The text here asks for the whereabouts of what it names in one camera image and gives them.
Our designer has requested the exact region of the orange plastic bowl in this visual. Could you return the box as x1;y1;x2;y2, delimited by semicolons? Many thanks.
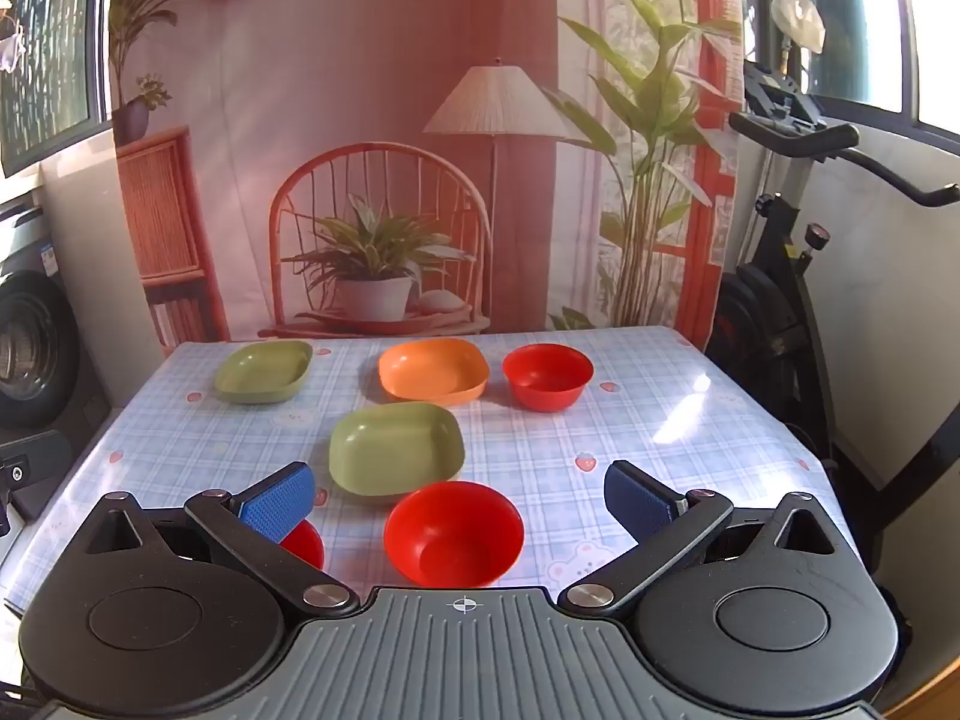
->
378;338;491;403

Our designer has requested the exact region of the white translucent bag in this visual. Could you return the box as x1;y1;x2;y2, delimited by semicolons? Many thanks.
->
771;0;827;55

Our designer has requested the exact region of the window with patterned glass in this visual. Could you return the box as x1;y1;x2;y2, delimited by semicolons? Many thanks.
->
0;0;113;177

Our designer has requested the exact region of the black exercise bike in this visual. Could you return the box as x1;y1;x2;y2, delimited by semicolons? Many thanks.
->
705;60;960;578

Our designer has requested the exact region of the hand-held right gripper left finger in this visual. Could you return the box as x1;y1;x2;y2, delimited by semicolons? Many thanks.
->
79;463;362;620

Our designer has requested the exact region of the printed room backdrop cloth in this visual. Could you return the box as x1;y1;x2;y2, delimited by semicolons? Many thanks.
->
109;0;745;352

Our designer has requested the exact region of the red plastic bowl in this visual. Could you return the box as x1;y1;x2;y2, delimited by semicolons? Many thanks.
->
502;343;596;413
280;517;326;571
384;481;525;588

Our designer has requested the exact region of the blue plaid tablecloth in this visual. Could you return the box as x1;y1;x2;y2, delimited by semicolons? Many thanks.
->
0;326;842;620

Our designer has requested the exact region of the green plastic plate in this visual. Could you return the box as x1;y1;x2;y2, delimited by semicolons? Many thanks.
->
328;402;467;500
215;340;314;407

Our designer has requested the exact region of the grey washing machine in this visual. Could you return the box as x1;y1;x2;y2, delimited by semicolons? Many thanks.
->
0;191;115;432

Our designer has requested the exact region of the window with dark frame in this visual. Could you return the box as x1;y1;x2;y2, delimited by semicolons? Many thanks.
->
750;0;960;147

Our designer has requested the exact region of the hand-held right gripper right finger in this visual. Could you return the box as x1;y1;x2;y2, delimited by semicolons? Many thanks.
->
559;460;857;620

